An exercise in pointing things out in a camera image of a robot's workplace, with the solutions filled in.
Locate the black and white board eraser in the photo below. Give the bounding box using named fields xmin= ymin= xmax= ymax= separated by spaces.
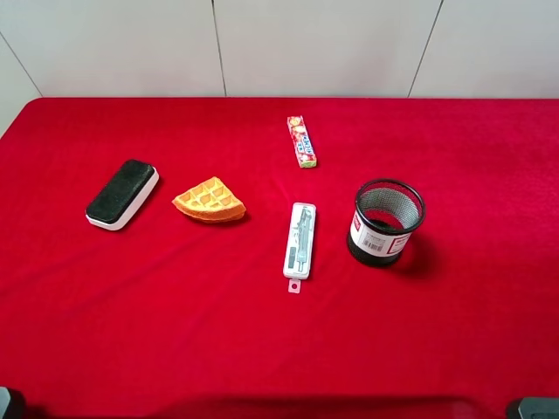
xmin=86 ymin=159 xmax=160 ymax=231

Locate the black base corner right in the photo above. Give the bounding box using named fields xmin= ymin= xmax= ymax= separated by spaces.
xmin=506 ymin=397 xmax=559 ymax=419

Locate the black base corner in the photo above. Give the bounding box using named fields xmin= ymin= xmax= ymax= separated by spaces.
xmin=0 ymin=387 xmax=25 ymax=419
xmin=506 ymin=397 xmax=559 ymax=419

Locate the red candy stick pack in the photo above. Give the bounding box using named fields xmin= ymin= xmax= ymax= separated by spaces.
xmin=286 ymin=115 xmax=317 ymax=168

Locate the white compass set case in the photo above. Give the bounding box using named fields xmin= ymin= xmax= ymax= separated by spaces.
xmin=283 ymin=203 xmax=316 ymax=293

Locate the red tablecloth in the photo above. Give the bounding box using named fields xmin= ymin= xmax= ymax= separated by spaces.
xmin=1 ymin=98 xmax=558 ymax=418

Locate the orange waffle slice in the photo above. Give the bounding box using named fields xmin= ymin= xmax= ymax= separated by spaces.
xmin=172 ymin=176 xmax=246 ymax=223

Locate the black base corner left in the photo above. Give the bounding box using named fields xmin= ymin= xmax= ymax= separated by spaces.
xmin=0 ymin=387 xmax=25 ymax=419

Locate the black mesh pen holder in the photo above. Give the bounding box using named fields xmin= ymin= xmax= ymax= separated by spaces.
xmin=347 ymin=178 xmax=425 ymax=267

